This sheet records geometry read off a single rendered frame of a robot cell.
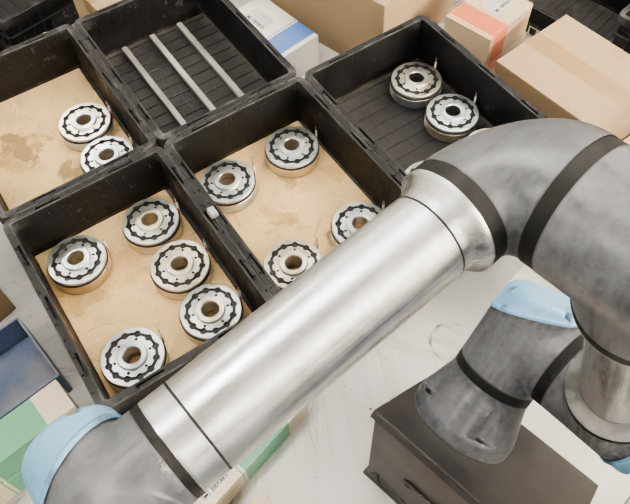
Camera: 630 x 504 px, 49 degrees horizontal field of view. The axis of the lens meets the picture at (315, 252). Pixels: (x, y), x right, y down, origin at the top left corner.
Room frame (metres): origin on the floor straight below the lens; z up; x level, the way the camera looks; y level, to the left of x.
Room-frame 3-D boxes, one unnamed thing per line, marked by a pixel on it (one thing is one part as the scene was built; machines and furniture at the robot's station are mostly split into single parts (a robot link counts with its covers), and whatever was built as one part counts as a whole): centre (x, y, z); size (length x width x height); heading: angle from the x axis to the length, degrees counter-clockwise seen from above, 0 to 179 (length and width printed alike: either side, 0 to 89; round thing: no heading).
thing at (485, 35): (1.25, -0.41, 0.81); 0.16 x 0.12 x 0.07; 135
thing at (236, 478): (0.34, 0.13, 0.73); 0.24 x 0.06 x 0.06; 137
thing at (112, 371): (0.45, 0.29, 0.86); 0.10 x 0.10 x 0.01
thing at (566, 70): (1.02, -0.57, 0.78); 0.30 x 0.22 x 0.16; 37
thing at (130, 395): (0.59, 0.29, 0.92); 0.40 x 0.30 x 0.02; 32
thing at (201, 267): (0.62, 0.23, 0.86); 0.10 x 0.10 x 0.01
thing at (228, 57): (1.08, 0.24, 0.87); 0.40 x 0.30 x 0.11; 32
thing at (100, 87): (0.93, 0.50, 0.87); 0.40 x 0.30 x 0.11; 32
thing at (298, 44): (1.30, 0.08, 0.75); 0.20 x 0.12 x 0.09; 40
